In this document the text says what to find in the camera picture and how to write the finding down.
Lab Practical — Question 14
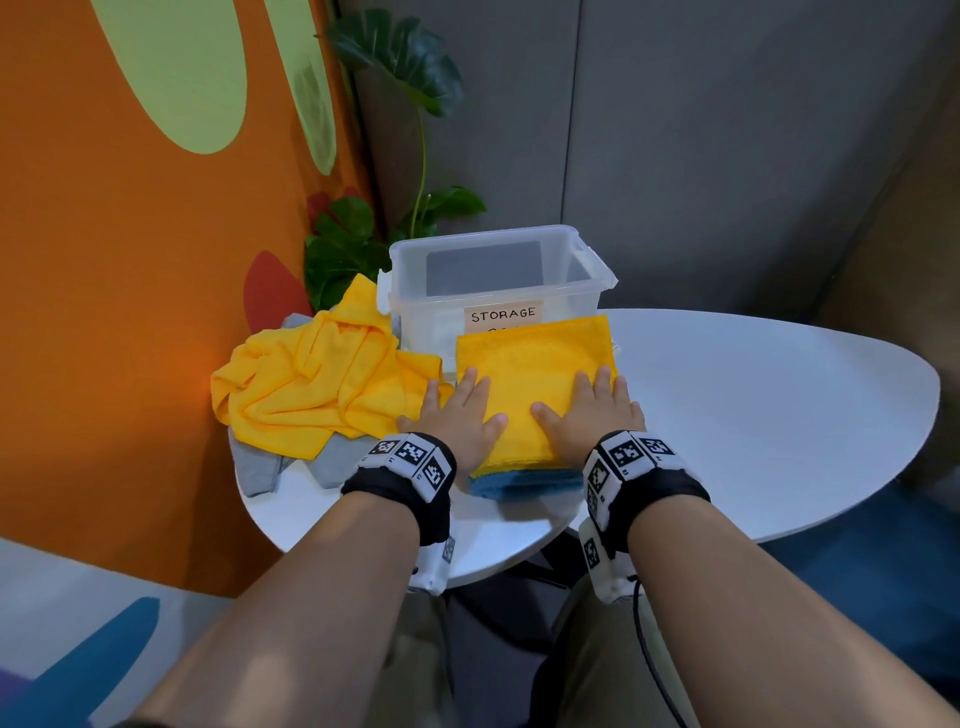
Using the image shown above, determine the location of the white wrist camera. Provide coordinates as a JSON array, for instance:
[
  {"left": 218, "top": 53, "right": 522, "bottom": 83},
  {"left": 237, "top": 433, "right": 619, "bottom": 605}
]
[
  {"left": 577, "top": 517, "right": 645, "bottom": 605},
  {"left": 407, "top": 536, "right": 457, "bottom": 598}
]

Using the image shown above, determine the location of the yellow towel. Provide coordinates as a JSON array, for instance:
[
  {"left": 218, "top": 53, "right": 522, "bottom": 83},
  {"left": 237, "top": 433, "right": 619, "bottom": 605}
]
[
  {"left": 211, "top": 273, "right": 455, "bottom": 460},
  {"left": 455, "top": 314, "right": 620, "bottom": 478}
]

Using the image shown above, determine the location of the person's leg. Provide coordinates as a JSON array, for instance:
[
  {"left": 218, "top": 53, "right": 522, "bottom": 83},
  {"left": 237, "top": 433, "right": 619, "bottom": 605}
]
[
  {"left": 528, "top": 573, "right": 699, "bottom": 728},
  {"left": 367, "top": 592, "right": 455, "bottom": 728}
]

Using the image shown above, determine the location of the person's left hand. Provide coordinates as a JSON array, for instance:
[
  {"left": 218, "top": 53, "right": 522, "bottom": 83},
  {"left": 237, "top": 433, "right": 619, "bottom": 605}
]
[{"left": 395, "top": 367, "right": 510, "bottom": 489}]

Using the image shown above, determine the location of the person's left forearm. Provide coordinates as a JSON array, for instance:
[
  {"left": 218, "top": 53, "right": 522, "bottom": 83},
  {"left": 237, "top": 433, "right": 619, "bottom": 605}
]
[{"left": 134, "top": 491, "right": 421, "bottom": 728}]

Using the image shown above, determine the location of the clear plastic storage box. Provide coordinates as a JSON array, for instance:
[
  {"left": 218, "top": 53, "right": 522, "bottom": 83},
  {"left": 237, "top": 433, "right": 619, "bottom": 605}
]
[{"left": 377, "top": 224, "right": 620, "bottom": 373}]

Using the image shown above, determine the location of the person's right forearm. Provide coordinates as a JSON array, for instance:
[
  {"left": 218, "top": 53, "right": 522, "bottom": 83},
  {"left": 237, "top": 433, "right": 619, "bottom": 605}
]
[{"left": 628, "top": 494, "right": 960, "bottom": 728}]

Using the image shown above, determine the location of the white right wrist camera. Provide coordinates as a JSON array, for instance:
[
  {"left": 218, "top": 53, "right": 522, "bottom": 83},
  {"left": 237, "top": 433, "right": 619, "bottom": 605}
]
[{"left": 577, "top": 517, "right": 645, "bottom": 605}]

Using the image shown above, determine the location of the person's right hand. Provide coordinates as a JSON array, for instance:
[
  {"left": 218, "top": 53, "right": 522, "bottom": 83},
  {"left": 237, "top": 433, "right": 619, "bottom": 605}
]
[{"left": 530, "top": 365, "right": 648, "bottom": 470}]

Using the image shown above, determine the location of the blue towel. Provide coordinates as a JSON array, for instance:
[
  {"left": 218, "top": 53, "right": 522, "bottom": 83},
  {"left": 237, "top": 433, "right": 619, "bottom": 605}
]
[{"left": 468, "top": 468, "right": 586, "bottom": 502}]

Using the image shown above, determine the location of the person's left leg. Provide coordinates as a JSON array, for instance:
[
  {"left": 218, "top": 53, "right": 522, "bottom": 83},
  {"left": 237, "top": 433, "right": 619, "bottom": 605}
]
[{"left": 367, "top": 592, "right": 455, "bottom": 728}]

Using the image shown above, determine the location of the green leafy plant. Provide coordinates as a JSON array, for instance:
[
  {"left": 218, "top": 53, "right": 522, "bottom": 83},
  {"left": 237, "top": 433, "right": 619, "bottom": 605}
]
[{"left": 303, "top": 8, "right": 487, "bottom": 313}]

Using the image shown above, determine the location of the black right camera cable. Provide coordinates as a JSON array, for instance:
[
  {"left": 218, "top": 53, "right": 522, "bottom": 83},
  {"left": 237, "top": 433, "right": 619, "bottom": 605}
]
[{"left": 632, "top": 577, "right": 688, "bottom": 728}]

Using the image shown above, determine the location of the black right wristband with markers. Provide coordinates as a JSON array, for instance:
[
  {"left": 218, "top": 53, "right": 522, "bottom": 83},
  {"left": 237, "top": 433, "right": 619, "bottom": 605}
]
[{"left": 582, "top": 429, "right": 712, "bottom": 556}]

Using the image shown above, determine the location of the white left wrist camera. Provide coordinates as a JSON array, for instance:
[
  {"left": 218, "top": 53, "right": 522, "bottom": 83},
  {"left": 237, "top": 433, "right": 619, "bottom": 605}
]
[{"left": 407, "top": 536, "right": 457, "bottom": 598}]

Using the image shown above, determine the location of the grey towel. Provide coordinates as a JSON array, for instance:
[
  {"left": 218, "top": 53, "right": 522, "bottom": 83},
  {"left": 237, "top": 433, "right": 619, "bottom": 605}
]
[{"left": 228, "top": 313, "right": 376, "bottom": 498}]

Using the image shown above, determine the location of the person's right leg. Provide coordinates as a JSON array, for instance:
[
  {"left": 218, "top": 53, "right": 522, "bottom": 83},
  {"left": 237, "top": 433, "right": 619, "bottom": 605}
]
[{"left": 528, "top": 573, "right": 699, "bottom": 728}]

